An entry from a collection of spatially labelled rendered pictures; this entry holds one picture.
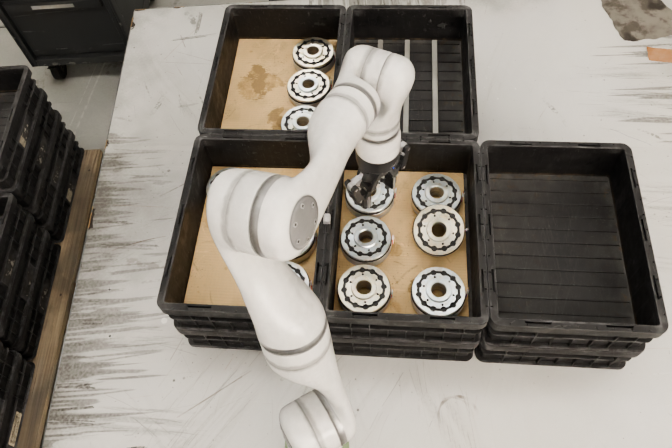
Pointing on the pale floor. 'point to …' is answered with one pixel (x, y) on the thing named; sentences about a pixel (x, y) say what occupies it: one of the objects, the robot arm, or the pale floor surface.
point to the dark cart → (73, 0)
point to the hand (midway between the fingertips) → (377, 190)
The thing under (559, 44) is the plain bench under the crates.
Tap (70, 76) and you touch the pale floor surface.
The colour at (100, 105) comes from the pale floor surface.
